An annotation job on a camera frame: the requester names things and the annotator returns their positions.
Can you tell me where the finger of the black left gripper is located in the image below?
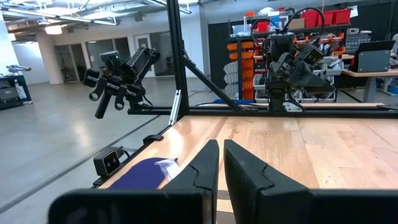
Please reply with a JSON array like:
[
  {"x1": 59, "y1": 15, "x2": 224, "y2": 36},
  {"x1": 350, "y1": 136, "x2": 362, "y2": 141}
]
[{"x1": 294, "y1": 67, "x2": 336, "y2": 96}]

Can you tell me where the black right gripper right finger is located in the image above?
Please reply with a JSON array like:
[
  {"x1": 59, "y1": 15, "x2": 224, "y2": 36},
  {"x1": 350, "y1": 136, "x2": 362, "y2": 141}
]
[{"x1": 224, "y1": 139, "x2": 313, "y2": 224}]

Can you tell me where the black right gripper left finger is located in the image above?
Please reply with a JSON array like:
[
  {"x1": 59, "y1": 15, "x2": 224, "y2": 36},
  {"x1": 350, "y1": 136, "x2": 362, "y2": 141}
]
[{"x1": 161, "y1": 139, "x2": 220, "y2": 224}]

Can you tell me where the rack of storage bins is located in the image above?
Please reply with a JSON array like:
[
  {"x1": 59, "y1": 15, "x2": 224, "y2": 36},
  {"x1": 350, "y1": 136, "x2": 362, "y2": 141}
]
[{"x1": 207, "y1": 7, "x2": 354, "y2": 103}]

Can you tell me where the clear plastic tub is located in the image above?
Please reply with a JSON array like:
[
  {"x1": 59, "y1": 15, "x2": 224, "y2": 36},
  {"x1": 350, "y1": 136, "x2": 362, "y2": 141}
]
[{"x1": 231, "y1": 24, "x2": 253, "y2": 37}]

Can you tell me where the long wooden workbench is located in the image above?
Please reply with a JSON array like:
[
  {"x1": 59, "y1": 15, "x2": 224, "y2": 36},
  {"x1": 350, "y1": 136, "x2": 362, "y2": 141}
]
[{"x1": 340, "y1": 68, "x2": 398, "y2": 103}]

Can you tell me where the purple cloth mat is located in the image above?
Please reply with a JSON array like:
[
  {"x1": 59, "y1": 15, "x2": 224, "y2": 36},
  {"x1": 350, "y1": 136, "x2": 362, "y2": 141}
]
[{"x1": 107, "y1": 157, "x2": 181, "y2": 190}]

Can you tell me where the grey small-drawer cabinet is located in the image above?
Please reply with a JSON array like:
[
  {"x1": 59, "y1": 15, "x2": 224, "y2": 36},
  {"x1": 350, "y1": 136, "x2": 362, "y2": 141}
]
[{"x1": 345, "y1": 27, "x2": 373, "y2": 54}]

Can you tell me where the black laptop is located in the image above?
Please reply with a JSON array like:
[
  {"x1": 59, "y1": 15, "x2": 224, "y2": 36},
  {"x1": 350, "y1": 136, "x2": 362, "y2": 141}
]
[{"x1": 350, "y1": 40, "x2": 396, "y2": 74}]

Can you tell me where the white square pillar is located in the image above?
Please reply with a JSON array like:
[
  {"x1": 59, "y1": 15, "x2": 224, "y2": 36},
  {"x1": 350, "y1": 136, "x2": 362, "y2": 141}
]
[{"x1": 35, "y1": 30, "x2": 65, "y2": 85}]

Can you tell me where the grey cart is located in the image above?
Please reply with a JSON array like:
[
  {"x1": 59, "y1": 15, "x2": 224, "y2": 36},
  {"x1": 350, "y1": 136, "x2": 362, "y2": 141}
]
[{"x1": 0, "y1": 64, "x2": 32, "y2": 110}]

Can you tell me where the ceiling lamp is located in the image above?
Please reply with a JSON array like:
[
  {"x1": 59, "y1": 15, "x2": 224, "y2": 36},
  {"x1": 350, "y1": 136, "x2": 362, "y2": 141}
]
[{"x1": 44, "y1": 24, "x2": 63, "y2": 35}]

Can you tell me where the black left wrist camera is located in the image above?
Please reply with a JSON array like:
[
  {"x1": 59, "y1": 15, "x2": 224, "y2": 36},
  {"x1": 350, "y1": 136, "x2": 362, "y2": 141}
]
[{"x1": 302, "y1": 44, "x2": 325, "y2": 67}]

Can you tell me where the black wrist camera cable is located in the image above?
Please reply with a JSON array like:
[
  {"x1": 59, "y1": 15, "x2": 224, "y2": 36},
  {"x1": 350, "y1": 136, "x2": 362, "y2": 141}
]
[{"x1": 250, "y1": 6, "x2": 326, "y2": 43}]

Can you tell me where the black frame clip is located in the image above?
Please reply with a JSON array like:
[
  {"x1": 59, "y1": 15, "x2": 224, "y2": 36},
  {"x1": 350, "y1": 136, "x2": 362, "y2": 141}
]
[{"x1": 142, "y1": 134, "x2": 165, "y2": 146}]

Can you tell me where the silver frame bracket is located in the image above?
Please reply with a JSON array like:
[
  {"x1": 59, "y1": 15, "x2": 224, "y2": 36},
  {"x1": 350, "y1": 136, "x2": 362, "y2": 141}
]
[{"x1": 168, "y1": 89, "x2": 183, "y2": 126}]

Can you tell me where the black table-level camera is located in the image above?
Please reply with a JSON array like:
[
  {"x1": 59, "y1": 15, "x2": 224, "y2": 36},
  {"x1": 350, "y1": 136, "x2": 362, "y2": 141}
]
[{"x1": 92, "y1": 147, "x2": 123, "y2": 180}]

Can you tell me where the black aluminium table frame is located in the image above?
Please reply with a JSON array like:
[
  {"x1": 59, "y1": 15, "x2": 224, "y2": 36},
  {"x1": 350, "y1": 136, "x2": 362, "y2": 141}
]
[{"x1": 90, "y1": 0, "x2": 398, "y2": 187}]

